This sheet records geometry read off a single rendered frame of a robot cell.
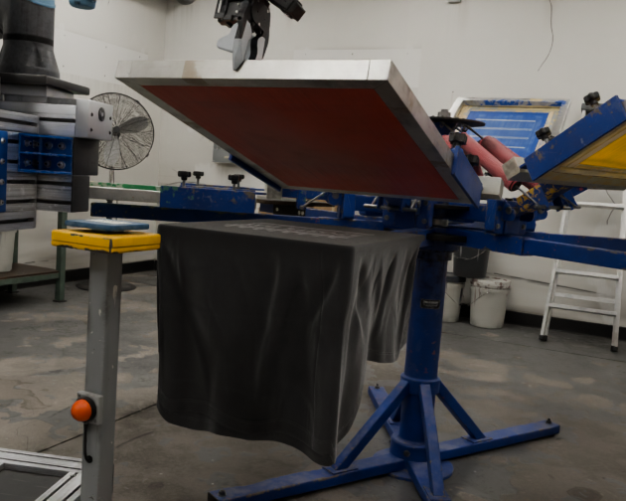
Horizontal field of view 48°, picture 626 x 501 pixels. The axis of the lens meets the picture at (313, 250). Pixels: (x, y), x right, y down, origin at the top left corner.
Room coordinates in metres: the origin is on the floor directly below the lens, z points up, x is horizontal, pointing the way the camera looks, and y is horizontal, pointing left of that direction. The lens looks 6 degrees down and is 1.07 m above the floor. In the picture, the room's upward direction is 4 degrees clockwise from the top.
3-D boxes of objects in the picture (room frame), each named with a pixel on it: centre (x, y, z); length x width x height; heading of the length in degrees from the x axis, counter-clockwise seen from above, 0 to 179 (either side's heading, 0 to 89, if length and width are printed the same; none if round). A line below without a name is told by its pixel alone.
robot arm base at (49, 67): (1.78, 0.73, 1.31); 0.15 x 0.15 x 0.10
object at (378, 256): (1.53, -0.16, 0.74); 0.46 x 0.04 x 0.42; 155
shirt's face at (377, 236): (1.61, 0.03, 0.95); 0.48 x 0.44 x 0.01; 155
